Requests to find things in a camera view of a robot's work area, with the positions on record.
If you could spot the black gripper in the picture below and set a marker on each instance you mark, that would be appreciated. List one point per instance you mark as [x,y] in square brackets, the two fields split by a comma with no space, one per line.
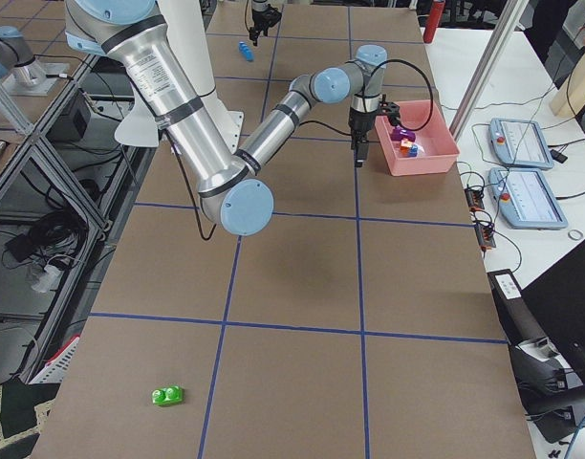
[357,123]
[260,13]

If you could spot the orange block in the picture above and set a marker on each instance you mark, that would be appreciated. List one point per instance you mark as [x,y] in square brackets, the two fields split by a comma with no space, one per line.
[405,145]

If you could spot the teach pendant tablet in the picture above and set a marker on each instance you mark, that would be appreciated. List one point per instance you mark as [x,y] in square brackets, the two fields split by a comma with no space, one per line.
[523,197]
[519,143]

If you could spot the lower teach pendant tablet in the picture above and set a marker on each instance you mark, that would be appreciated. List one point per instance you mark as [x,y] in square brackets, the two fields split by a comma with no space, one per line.
[523,197]

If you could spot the pink plastic box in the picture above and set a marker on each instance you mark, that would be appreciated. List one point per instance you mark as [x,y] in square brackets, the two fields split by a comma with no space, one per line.
[437,149]

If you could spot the green block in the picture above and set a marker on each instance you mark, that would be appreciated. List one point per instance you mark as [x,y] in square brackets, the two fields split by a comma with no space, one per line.
[167,395]

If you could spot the black laptop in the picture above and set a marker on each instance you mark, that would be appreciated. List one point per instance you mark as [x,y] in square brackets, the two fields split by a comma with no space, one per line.
[556,299]

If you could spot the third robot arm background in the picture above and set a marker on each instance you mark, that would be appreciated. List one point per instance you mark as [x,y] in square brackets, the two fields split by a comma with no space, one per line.
[21,71]

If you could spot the purple block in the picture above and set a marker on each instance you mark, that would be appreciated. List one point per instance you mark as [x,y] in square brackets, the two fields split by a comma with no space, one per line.
[399,134]

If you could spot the long blue block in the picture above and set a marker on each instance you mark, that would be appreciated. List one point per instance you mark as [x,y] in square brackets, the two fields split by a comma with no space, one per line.
[245,51]

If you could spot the red cylinder bottle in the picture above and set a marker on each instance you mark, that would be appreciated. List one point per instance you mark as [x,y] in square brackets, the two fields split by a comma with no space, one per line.
[433,21]

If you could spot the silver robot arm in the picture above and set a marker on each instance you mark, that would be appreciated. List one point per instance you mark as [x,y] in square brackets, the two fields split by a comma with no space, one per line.
[261,5]
[229,192]

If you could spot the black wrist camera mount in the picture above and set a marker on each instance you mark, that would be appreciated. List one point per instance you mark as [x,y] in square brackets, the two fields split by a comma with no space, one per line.
[391,111]

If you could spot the aluminium frame post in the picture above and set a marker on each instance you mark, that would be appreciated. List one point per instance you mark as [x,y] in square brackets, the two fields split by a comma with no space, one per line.
[497,43]

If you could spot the upper teach pendant tablet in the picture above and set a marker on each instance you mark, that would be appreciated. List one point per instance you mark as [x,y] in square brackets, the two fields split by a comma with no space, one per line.
[519,143]

